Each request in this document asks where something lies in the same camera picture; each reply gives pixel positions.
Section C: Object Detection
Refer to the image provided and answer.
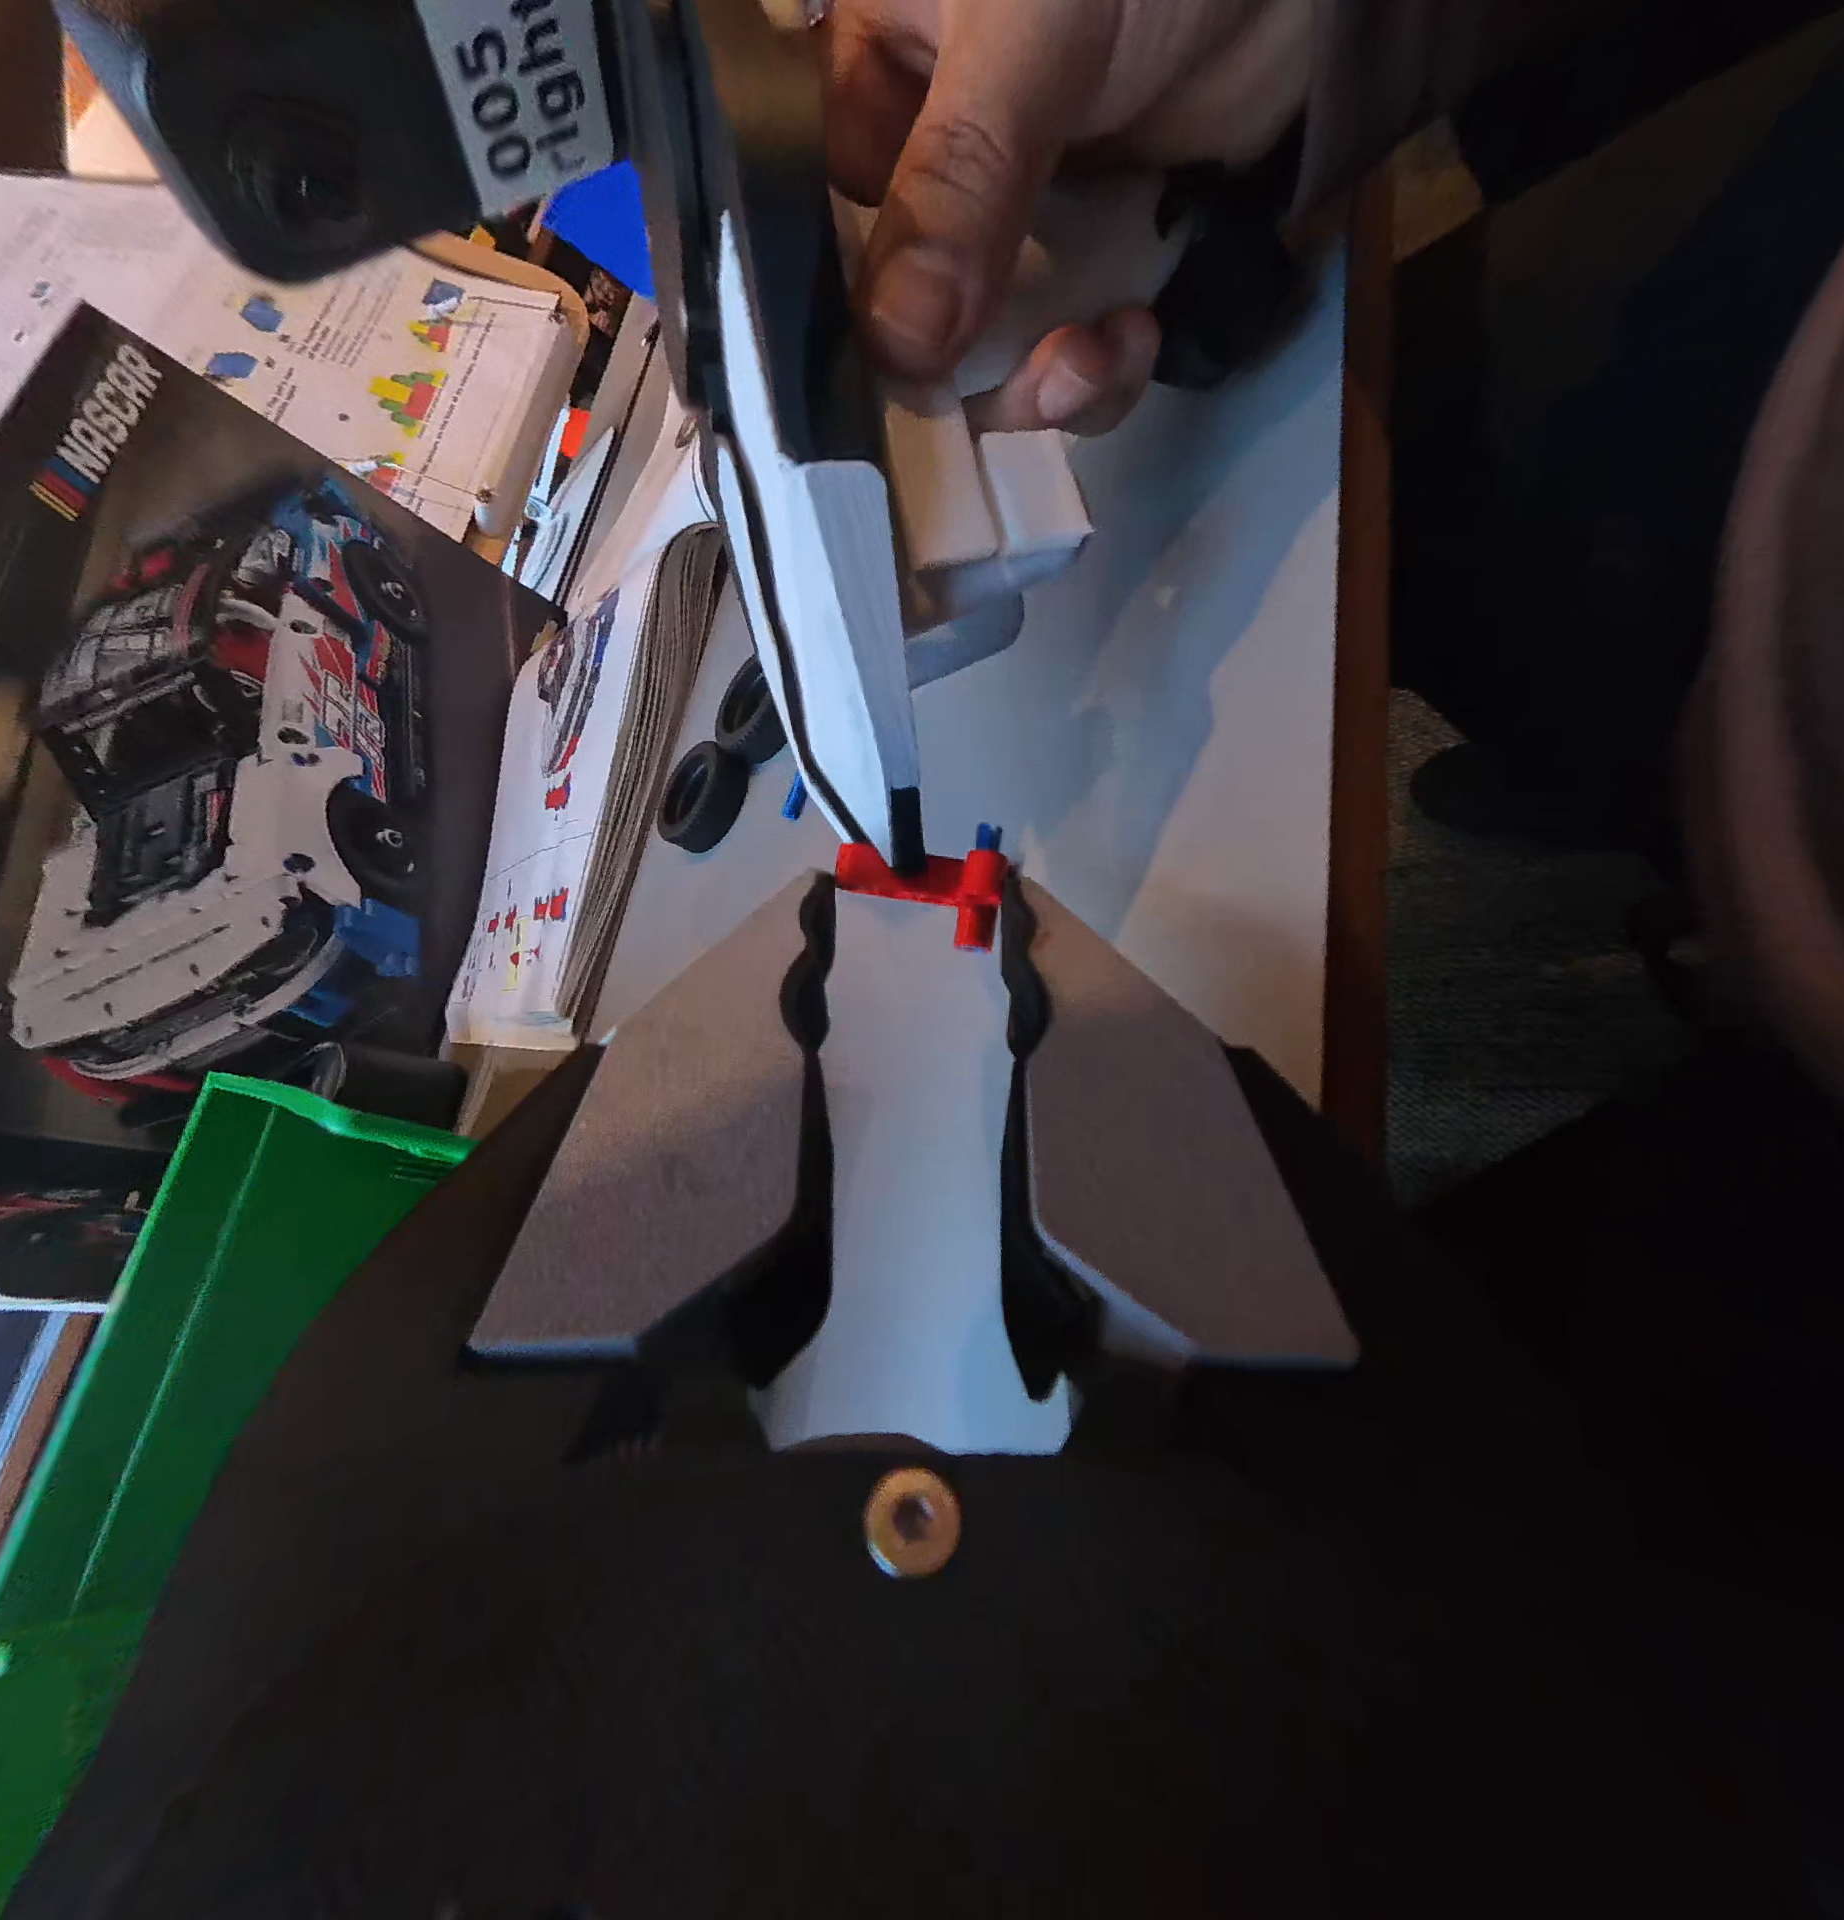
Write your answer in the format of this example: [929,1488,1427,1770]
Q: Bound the red angled beam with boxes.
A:
[835,841,1007,919]

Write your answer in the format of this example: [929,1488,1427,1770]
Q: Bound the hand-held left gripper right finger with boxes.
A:
[997,876,1362,1404]

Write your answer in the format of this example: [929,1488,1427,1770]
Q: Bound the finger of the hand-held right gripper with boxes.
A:
[710,215,868,845]
[797,459,922,849]

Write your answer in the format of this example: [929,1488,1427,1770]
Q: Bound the printed instruction sheet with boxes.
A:
[0,172,589,545]

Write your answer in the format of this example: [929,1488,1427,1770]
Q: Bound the green plastic bin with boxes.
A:
[0,1072,477,1920]

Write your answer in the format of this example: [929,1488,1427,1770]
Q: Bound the grey desk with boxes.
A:
[455,247,1346,1456]

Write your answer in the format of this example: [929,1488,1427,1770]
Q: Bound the person's brown sweater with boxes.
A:
[1679,195,1844,1096]

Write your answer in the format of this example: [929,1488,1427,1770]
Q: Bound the black rubber toy tire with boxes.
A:
[656,742,753,858]
[710,657,786,768]

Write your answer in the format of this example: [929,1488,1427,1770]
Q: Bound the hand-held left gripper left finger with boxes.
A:
[469,871,840,1389]

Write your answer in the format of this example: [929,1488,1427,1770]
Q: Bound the open instruction booklet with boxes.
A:
[445,522,732,1053]

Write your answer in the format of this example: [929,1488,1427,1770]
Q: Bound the blue plastic bin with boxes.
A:
[539,156,657,297]

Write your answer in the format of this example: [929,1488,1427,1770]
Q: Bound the person's right hand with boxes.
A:
[824,0,1317,440]

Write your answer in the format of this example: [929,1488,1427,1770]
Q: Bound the white tray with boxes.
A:
[509,322,687,603]

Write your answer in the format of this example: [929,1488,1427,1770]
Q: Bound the toy car box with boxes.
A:
[0,300,567,1308]

